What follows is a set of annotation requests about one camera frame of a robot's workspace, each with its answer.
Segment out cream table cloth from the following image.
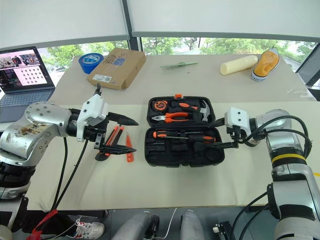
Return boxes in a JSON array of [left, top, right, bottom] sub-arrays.
[[24, 101, 320, 211]]

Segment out claw hammer orange black handle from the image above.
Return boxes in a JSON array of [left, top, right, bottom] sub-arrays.
[[171, 98, 214, 123]]

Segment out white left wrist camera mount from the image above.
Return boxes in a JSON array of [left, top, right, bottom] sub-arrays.
[[76, 94, 110, 143]]

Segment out black plastic tool case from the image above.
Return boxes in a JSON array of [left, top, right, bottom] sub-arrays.
[[144, 93, 226, 168]]

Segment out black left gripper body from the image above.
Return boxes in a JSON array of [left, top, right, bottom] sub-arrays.
[[83, 112, 112, 151]]

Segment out dark window mullion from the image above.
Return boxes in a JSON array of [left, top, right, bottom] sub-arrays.
[[121, 0, 143, 53]]

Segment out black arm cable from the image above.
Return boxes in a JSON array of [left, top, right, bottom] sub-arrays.
[[53, 139, 88, 211], [238, 203, 271, 240], [51, 136, 68, 212], [237, 127, 314, 151], [254, 115, 312, 161], [231, 191, 270, 240]]

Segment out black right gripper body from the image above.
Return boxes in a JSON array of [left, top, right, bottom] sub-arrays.
[[226, 126, 245, 149]]

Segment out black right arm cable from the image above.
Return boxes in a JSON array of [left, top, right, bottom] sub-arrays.
[[238, 203, 271, 240], [254, 115, 312, 161], [231, 191, 270, 240], [237, 127, 314, 151]]

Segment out brown cardboard box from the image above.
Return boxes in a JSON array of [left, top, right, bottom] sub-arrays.
[[86, 47, 147, 90]]

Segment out red tape strip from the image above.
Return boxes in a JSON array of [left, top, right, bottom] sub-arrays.
[[29, 209, 60, 240]]

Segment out white laced sneaker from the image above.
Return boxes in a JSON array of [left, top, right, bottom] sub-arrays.
[[65, 219, 106, 240]]

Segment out open grey laptop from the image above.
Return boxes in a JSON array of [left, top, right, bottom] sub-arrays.
[[0, 46, 56, 123]]

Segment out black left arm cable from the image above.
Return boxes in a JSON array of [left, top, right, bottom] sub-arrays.
[[51, 136, 68, 212], [53, 139, 88, 211]]

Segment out blue tape roll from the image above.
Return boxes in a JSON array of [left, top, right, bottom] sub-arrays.
[[78, 52, 105, 75]]

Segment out orange black tape measure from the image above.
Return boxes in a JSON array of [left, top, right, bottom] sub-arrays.
[[152, 99, 169, 111]]

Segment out beige tape roll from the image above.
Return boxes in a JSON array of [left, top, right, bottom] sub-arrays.
[[0, 223, 14, 240]]

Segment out black box white button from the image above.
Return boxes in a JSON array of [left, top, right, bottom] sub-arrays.
[[212, 220, 235, 237]]

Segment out dark grey window frame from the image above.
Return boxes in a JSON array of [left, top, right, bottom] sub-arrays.
[[296, 42, 320, 88]]

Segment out screwdriver with black orange handle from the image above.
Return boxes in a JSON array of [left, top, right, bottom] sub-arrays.
[[163, 134, 216, 144]]

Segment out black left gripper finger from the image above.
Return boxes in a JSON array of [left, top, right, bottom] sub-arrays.
[[98, 144, 138, 156], [109, 112, 140, 127]]

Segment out white roller blind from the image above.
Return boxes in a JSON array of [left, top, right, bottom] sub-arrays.
[[126, 0, 320, 42], [0, 0, 131, 50]]

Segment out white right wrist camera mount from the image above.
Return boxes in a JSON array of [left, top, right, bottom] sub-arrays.
[[224, 107, 252, 132]]

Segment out thin white cable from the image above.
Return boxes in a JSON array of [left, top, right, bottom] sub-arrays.
[[162, 207, 178, 240]]

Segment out orange voltage tester pen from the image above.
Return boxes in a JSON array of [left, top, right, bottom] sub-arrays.
[[125, 131, 135, 164]]

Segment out beige table cloth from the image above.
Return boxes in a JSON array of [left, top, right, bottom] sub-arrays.
[[53, 53, 317, 106]]

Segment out orange black utility knife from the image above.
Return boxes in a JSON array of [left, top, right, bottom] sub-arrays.
[[95, 125, 125, 163]]

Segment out cream foam cylinder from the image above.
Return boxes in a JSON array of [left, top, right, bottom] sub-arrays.
[[219, 54, 259, 76]]

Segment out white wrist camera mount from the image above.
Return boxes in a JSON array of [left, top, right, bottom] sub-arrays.
[[224, 107, 252, 132], [76, 94, 110, 143]]

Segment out grey rounded shape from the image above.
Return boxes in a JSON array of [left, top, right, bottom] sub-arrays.
[[179, 209, 206, 240], [111, 211, 161, 240]]

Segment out green plastic tool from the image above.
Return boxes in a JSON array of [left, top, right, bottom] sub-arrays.
[[159, 61, 200, 70]]

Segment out orange handled pliers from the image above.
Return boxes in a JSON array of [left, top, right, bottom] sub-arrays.
[[151, 111, 193, 125]]

